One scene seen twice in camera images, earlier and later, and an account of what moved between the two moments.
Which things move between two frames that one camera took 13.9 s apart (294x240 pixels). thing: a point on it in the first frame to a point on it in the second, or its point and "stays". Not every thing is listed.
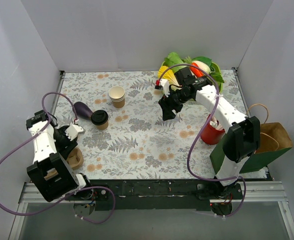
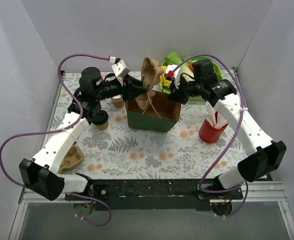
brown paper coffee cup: (103, 127) stays
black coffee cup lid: (99, 117) stays
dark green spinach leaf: (204, 59) stays
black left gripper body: (68, 146) to (127, 88)
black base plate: (156, 195) stays
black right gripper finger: (167, 108) to (177, 94)
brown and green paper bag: (274, 140) to (160, 116)
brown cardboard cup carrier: (75, 158) stays
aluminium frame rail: (253, 191) stays
